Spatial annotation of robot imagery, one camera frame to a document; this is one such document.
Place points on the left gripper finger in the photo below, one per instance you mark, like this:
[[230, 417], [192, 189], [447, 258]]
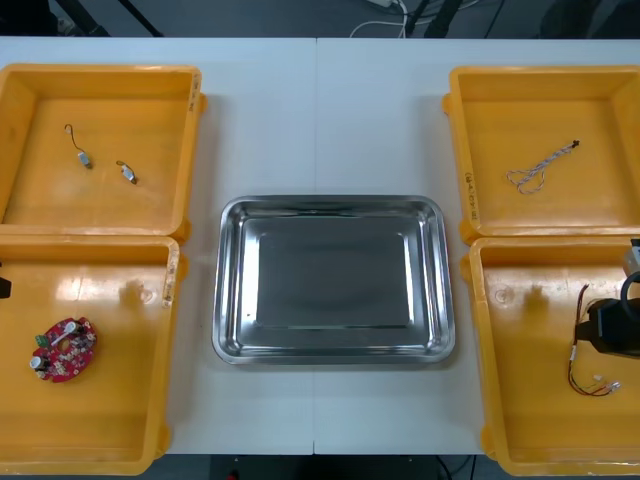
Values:
[[4, 288]]

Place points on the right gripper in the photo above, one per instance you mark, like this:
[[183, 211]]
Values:
[[620, 330]]

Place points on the round red circuit board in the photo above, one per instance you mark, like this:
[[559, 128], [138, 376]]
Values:
[[65, 357]]

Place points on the yellow-orange plastic bin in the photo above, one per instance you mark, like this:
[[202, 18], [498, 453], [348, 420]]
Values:
[[125, 400], [150, 210], [530, 400], [525, 110]]

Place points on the steel tray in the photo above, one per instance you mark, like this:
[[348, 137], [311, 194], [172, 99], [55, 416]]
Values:
[[330, 280]]

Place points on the black tripod leg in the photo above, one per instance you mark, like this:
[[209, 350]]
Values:
[[145, 20]]

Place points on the black stand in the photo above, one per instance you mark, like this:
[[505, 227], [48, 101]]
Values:
[[442, 20]]

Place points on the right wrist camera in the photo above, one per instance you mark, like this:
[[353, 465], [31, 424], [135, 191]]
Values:
[[632, 256]]

